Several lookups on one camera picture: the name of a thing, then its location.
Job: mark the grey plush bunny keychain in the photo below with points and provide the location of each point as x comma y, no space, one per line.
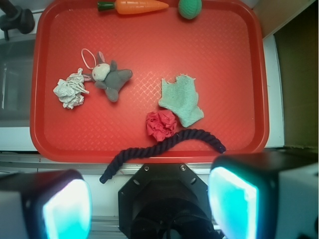
106,76

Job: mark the red plastic tray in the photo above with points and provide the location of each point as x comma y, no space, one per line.
221,49

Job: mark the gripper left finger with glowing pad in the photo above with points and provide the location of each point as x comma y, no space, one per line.
45,205

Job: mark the orange plastic toy carrot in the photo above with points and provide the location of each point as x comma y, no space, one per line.
126,7

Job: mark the crumpled red paper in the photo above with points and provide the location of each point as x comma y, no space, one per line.
161,124

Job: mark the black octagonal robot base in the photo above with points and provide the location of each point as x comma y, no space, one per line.
166,201

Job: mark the crumpled white paper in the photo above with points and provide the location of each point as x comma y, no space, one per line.
70,91

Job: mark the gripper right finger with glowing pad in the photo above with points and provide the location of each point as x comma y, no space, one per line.
266,195

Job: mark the green knitted cloth piece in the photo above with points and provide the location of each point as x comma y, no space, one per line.
181,98

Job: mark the green knitted ball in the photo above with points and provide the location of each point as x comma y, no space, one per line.
189,9

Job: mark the black clamp mount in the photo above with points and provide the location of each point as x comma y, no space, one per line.
15,18

